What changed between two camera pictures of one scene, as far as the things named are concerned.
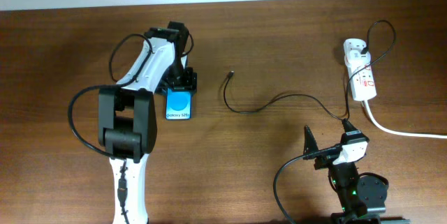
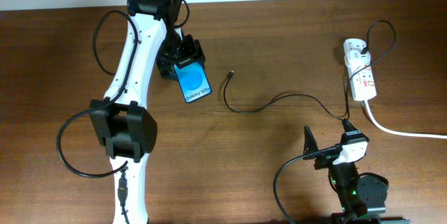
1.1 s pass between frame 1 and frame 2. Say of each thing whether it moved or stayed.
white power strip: stayed
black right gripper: stayed
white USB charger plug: stayed
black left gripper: moved
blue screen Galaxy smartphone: moved
